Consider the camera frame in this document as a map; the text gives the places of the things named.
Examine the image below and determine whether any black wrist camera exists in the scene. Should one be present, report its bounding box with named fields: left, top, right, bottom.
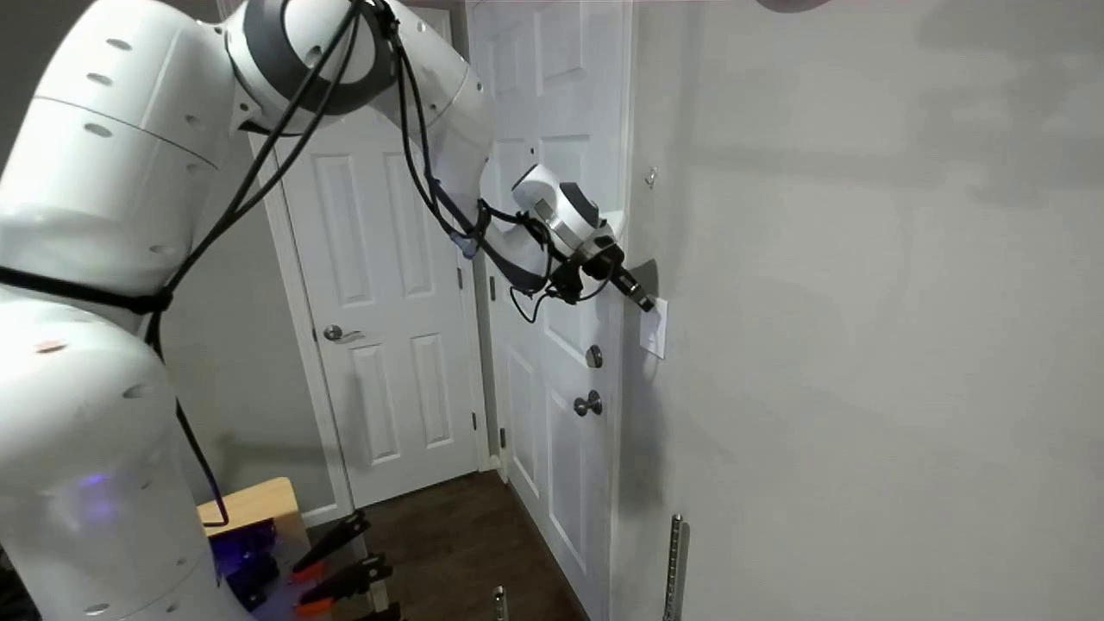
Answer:
left=546, top=254, right=587, bottom=307

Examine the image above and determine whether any thin black cable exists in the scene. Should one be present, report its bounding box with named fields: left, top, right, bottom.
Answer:
left=168, top=394, right=236, bottom=532

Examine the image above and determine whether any thin metal pole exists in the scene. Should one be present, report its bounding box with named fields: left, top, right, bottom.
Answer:
left=312, top=366, right=363, bottom=529

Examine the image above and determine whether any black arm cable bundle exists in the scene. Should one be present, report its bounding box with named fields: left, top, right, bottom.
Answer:
left=142, top=0, right=616, bottom=331

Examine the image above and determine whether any round black wall clock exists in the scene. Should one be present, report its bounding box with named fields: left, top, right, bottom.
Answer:
left=754, top=0, right=835, bottom=17

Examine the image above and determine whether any black orange bar clamp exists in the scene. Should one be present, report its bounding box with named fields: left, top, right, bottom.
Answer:
left=288, top=509, right=375, bottom=582
left=293, top=553, right=397, bottom=616

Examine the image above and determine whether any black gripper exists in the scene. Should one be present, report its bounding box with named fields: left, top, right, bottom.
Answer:
left=576, top=230, right=661, bottom=319

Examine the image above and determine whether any white entry door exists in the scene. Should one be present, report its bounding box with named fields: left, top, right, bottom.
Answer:
left=463, top=0, right=634, bottom=621

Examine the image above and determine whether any white wall light switch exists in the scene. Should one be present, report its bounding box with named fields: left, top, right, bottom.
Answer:
left=638, top=299, right=670, bottom=359

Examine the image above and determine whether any wooden box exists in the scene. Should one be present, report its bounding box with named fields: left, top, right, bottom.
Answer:
left=194, top=472, right=312, bottom=545

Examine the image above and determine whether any white six-panel interior door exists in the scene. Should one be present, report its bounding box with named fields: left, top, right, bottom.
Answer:
left=257, top=108, right=493, bottom=513

